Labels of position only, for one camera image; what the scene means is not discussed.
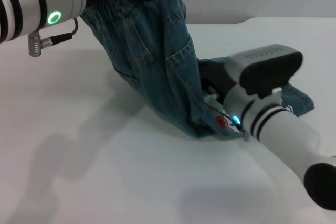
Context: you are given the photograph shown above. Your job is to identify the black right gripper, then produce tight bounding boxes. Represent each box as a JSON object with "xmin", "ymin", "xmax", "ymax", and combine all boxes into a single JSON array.
[{"xmin": 201, "ymin": 62, "xmax": 238, "ymax": 96}]

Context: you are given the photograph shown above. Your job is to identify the blue washed denim shorts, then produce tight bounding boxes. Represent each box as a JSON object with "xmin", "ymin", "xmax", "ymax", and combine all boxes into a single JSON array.
[{"xmin": 80, "ymin": 0, "xmax": 316, "ymax": 141}]

